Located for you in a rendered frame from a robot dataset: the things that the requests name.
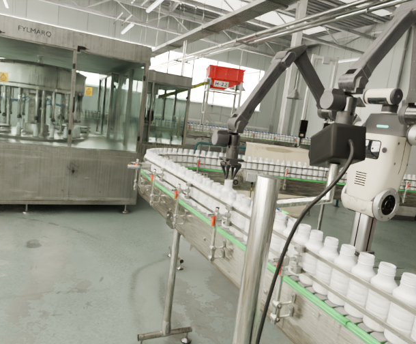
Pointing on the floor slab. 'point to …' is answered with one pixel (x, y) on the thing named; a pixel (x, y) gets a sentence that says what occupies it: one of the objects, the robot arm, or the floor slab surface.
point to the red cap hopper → (217, 75)
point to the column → (291, 74)
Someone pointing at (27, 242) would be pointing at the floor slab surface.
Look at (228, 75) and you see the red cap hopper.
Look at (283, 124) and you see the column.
